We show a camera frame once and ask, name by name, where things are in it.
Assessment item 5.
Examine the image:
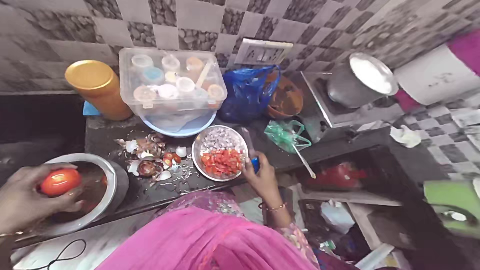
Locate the light blue basin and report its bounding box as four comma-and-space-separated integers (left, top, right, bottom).
137, 104, 218, 138

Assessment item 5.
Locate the knife with blue handle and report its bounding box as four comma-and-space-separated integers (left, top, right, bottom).
240, 127, 260, 174

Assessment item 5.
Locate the group of small spice jars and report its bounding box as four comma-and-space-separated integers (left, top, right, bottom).
130, 54, 224, 109

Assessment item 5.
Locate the gas stove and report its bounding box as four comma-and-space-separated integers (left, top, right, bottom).
300, 71, 406, 128

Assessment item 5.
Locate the open under-counter shelf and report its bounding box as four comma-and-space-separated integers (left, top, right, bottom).
292, 183, 417, 270

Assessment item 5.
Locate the blue plastic bag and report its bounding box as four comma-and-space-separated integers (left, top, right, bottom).
217, 65, 281, 123

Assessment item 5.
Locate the orange brown bowl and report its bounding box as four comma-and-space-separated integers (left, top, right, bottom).
265, 71, 304, 119

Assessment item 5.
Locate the pile of chopped onions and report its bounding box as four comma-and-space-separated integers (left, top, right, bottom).
201, 128, 244, 154

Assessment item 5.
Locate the red plastic bag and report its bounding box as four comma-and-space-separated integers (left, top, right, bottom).
307, 162, 368, 188

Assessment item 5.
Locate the green object with round hole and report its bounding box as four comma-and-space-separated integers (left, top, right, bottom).
423, 180, 480, 238

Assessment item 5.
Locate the thin wooden-tipped white stick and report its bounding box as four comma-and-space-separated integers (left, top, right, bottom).
291, 143, 317, 179

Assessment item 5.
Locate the round steel plate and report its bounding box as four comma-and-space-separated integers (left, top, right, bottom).
191, 125, 249, 182

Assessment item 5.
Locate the orange cylindrical container, golden lid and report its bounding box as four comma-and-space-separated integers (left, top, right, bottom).
65, 60, 133, 121

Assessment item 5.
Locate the clear plastic box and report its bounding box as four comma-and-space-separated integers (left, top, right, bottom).
119, 47, 228, 112

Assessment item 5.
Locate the white electrical switch board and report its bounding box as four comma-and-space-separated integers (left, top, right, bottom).
235, 38, 294, 66

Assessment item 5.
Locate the person's left hand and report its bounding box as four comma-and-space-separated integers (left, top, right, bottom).
0, 163, 84, 236

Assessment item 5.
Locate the large metal pot with water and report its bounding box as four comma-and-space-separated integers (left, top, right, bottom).
40, 152, 130, 236

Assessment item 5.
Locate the pile of chopped tomatoes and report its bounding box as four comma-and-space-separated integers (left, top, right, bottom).
200, 149, 244, 177

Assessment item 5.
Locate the whole red tomato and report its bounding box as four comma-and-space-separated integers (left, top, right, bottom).
40, 168, 82, 197

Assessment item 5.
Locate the person's body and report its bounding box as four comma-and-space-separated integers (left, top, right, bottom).
94, 190, 320, 270

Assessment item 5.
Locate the blue flat object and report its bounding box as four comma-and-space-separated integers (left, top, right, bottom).
82, 100, 102, 116

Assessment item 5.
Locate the black cable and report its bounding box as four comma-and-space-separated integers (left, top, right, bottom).
30, 239, 87, 270

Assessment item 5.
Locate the crumpled white cloth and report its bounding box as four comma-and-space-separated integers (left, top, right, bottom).
389, 124, 422, 148

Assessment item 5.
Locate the person's right hand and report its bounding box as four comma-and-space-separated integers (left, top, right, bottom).
242, 151, 280, 209

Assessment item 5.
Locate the white cylindrical container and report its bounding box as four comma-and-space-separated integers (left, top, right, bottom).
394, 30, 480, 112

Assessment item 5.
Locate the pile of vegetable peels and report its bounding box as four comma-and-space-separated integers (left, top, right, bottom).
115, 133, 187, 187

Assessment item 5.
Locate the white plastic bag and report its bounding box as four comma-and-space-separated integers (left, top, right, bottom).
320, 199, 356, 235

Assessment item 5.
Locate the dark metal cooking pot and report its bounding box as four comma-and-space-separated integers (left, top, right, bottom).
327, 52, 399, 109

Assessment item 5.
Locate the person's right forearm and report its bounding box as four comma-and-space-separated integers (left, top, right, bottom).
261, 200, 320, 270

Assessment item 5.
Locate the green plastic bag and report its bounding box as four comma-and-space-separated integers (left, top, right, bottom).
264, 119, 312, 154

